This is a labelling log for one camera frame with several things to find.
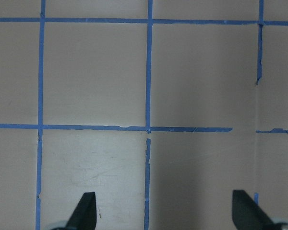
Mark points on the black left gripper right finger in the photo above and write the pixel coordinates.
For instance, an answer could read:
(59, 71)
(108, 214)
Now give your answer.
(246, 214)

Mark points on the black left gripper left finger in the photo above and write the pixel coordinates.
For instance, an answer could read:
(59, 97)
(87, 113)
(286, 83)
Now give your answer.
(84, 215)

